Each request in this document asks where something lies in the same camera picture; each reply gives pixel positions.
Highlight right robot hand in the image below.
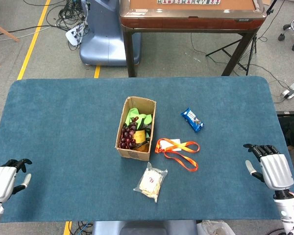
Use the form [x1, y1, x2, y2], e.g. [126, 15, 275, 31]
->
[243, 143, 294, 194]

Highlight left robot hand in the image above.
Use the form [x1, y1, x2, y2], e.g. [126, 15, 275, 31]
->
[0, 158, 33, 204]

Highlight blue cookie snack pack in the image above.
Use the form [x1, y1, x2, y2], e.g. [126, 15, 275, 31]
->
[180, 107, 205, 133]

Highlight clear bag of white snacks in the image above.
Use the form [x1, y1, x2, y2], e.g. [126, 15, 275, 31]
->
[133, 162, 168, 203]

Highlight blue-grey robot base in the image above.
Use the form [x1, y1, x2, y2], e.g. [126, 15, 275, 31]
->
[79, 0, 142, 66]

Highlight clear plastic wrap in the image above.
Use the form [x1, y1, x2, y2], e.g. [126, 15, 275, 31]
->
[197, 219, 233, 235]

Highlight open cardboard box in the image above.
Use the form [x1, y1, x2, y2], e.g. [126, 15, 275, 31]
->
[115, 96, 157, 162]

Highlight blue felt table mat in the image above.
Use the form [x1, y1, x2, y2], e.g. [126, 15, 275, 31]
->
[0, 75, 294, 223]

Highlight white and black power strip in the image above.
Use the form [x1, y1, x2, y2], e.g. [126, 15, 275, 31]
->
[281, 81, 294, 100]

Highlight black tripod stand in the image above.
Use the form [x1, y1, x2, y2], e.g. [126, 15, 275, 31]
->
[205, 0, 279, 76]

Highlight purple grape bunch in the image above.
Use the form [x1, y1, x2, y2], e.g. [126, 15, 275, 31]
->
[119, 116, 139, 149]

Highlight grey robot torso base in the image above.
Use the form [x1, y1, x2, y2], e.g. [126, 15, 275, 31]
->
[92, 220, 199, 235]

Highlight wooden pole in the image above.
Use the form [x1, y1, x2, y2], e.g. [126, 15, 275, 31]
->
[0, 20, 20, 43]

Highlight white power strip with plugs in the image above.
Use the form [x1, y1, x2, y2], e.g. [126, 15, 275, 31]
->
[65, 23, 88, 47]

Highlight brown mahjong table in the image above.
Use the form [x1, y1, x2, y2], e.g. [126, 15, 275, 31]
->
[119, 0, 268, 78]

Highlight face-up mahjong tile row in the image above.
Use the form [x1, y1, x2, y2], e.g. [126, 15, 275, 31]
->
[157, 0, 221, 5]

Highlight black frame beside table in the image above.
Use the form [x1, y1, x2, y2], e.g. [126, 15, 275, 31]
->
[276, 110, 294, 157]

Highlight cables under table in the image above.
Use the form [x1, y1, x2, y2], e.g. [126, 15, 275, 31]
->
[72, 221, 93, 235]

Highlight black floor cable bundle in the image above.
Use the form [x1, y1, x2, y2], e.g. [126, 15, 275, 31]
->
[46, 0, 89, 51]

